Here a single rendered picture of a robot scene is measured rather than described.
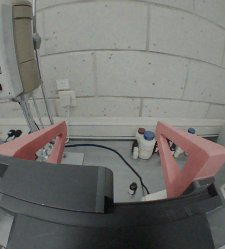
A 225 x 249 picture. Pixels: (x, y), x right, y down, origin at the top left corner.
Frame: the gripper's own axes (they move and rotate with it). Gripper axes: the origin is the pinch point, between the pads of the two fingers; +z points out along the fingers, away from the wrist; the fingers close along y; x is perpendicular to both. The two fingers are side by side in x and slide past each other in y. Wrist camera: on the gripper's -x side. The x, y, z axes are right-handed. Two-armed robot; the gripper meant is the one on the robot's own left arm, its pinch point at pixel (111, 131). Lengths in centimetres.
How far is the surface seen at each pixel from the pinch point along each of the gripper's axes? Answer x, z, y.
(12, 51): -9.2, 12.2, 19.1
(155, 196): 31.4, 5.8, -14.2
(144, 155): 37.0, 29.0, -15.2
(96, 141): 40, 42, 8
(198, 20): -26, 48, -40
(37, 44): -10.1, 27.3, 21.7
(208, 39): -18, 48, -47
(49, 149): 22.6, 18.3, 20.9
